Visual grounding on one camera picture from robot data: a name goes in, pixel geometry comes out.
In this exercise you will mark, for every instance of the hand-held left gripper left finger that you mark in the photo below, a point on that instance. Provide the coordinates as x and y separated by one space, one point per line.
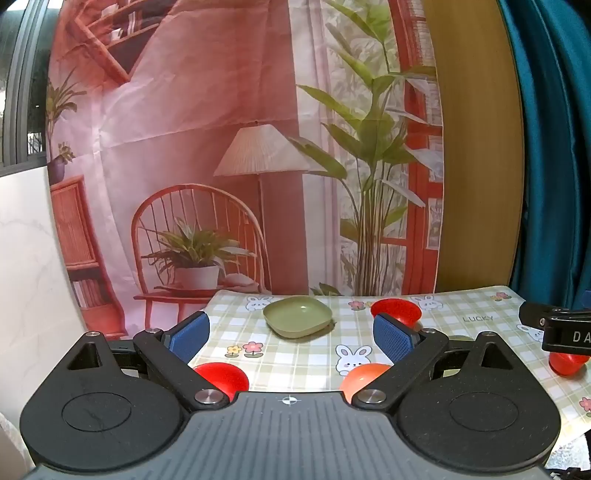
190 336

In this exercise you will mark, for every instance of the red plastic bowl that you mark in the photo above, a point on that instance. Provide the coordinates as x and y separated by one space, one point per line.
224 378
565 365
399 307

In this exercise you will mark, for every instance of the white marble board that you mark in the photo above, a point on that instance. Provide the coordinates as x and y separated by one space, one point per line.
32 277

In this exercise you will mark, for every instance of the checked rabbit print tablecloth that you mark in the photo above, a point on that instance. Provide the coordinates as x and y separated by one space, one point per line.
300 362

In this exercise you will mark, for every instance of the teal curtain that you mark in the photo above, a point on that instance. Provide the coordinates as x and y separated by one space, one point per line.
554 138

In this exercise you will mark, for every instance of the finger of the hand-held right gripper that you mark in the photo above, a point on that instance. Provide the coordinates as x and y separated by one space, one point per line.
533 314

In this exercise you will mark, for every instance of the green square plate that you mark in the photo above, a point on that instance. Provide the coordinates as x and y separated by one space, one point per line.
298 318

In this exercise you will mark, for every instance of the dark window frame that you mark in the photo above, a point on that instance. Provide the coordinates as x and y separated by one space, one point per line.
23 69

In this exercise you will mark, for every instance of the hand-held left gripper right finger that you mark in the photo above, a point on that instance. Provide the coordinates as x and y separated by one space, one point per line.
392 337

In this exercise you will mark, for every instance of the printed wall cloth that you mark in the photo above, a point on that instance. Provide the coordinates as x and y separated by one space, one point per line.
184 115

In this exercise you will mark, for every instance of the orange plastic bowl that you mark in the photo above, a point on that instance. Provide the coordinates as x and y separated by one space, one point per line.
364 376

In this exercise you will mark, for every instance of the yellow wooden panel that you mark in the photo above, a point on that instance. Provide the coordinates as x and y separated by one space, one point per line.
475 138

